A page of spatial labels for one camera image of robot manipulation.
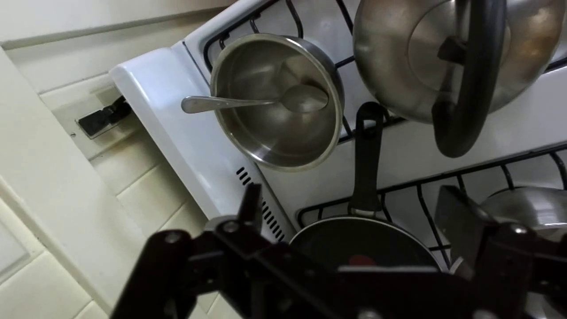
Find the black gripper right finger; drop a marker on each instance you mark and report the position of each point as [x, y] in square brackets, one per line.
[509, 261]

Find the black frying pan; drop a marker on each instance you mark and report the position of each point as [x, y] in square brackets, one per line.
[357, 240]

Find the steel kettle black handle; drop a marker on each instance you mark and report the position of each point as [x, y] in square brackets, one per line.
[452, 62]

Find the small silver bowl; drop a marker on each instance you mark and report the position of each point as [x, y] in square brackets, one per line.
[265, 68]

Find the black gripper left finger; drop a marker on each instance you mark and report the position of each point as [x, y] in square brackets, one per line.
[259, 279]

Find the white gas stove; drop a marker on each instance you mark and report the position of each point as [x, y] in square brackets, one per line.
[520, 146]

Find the big silver bowl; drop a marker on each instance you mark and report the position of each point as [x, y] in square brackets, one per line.
[532, 206]

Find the black wall outlet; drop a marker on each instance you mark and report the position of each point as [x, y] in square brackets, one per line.
[105, 117]

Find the metal spoon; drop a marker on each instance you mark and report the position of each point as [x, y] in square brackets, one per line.
[298, 100]

